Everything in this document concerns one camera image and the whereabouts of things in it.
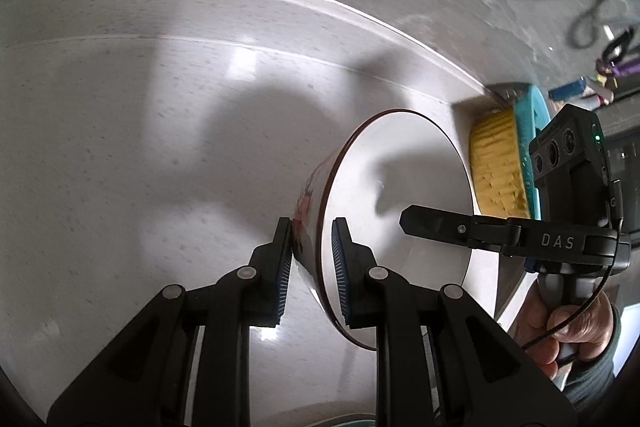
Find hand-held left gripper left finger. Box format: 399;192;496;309
47;217;295;427

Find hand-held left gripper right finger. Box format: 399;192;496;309
331;217;576;427

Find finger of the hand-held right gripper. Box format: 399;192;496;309
398;204;522;254

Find white bowl with red print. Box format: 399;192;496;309
292;108;476;352

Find person's right hand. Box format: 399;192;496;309
514;279;619;366

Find yellow and teal colander basket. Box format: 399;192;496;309
468;82;554;221

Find blue sponge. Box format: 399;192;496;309
547;77;587;102

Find purple plastic item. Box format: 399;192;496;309
592;58;640;81

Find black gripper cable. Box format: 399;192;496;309
522;179;626;351

